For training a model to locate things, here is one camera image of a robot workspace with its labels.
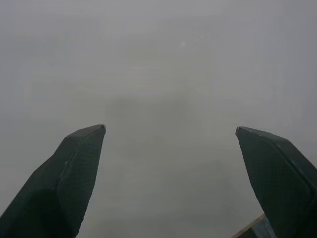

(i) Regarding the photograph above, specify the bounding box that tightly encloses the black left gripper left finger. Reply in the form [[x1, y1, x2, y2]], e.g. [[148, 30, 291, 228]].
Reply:
[[0, 124, 107, 238]]

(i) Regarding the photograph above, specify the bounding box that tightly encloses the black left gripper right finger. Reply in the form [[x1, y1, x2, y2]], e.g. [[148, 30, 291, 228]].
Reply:
[[235, 126, 317, 238]]

